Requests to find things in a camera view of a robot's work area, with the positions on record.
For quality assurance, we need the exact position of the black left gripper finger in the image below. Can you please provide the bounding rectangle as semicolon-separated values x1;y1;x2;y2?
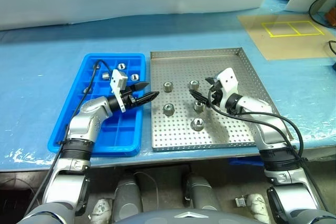
130;81;150;93
134;91;160;108

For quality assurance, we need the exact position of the white robot foot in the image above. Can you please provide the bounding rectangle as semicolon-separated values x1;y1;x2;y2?
90;199;114;222
245;194;271;222

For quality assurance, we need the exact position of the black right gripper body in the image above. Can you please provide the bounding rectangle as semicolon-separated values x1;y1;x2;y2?
209;80;224;106

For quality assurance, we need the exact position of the brown small block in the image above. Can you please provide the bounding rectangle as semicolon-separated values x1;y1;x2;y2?
325;7;336;28

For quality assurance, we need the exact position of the black looped cable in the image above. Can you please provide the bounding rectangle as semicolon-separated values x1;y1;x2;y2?
308;0;336;29

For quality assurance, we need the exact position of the brown flat mat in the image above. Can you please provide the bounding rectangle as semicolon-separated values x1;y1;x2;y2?
237;14;336;61

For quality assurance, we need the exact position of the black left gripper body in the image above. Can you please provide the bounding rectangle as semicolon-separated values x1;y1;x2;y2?
119;87;138;110

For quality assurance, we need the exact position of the thin grey floor wire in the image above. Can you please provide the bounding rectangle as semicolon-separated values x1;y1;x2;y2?
134;171;159;201

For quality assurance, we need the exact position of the blue sheet under table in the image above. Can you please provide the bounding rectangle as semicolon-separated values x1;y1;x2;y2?
228;157;265;167

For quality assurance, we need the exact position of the blue plastic compartment tray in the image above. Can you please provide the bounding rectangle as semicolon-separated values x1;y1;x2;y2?
47;52;146;158

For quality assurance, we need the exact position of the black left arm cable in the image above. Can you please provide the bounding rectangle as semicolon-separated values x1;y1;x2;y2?
25;60;116;217

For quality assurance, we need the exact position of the grey right robot leg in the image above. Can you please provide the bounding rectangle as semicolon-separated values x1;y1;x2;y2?
185;174;220;212

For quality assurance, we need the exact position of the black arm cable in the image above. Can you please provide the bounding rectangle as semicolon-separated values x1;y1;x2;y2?
25;60;116;217
207;87;326;209

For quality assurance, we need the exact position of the thin black cable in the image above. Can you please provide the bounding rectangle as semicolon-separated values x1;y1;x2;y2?
327;40;336;57

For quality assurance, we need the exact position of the white left robot foot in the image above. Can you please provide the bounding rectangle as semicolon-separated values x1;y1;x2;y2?
90;199;114;222

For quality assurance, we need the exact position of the white right robot foot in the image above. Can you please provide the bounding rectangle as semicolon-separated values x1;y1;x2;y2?
245;194;271;222

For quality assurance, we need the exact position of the grey robot torso with logo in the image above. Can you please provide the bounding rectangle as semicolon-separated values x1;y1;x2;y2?
112;208;229;224

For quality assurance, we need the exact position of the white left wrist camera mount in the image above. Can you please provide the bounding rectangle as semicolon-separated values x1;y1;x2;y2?
109;68;129;112

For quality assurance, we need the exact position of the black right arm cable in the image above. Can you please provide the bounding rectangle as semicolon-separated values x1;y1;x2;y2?
207;87;326;209

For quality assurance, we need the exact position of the perforated metal tray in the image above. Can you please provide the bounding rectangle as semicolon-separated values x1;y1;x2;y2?
150;47;279;152

